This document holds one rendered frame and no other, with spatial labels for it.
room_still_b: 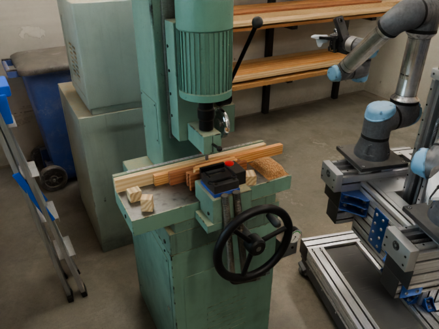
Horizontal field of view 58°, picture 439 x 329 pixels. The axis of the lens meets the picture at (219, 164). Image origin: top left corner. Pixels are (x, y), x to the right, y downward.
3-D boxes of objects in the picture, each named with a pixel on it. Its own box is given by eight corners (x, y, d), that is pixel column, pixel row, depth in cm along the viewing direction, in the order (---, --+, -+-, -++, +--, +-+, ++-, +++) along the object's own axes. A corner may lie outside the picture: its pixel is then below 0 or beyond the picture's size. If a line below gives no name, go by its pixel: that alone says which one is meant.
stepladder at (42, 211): (61, 309, 205) (-40, 96, 142) (51, 277, 224) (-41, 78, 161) (92, 294, 211) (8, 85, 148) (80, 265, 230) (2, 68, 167)
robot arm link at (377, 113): (355, 131, 174) (360, 102, 167) (377, 125, 179) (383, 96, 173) (375, 141, 165) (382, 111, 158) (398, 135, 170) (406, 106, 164)
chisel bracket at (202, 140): (204, 159, 137) (203, 137, 133) (187, 143, 148) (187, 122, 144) (223, 155, 140) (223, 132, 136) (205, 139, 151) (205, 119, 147)
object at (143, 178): (116, 193, 134) (114, 180, 132) (115, 190, 136) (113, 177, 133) (265, 155, 158) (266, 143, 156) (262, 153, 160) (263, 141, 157)
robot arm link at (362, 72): (341, 80, 191) (345, 57, 185) (358, 77, 195) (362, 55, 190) (353, 85, 185) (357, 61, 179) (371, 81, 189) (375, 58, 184)
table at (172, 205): (142, 255, 116) (140, 239, 113) (115, 202, 140) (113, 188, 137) (307, 201, 140) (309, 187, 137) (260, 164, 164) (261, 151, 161)
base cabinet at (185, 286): (179, 384, 169) (169, 258, 134) (138, 291, 214) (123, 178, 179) (268, 341, 187) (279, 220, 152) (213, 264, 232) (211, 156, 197)
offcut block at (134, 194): (142, 200, 131) (141, 190, 129) (130, 203, 129) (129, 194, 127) (138, 194, 133) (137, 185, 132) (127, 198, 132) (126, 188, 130)
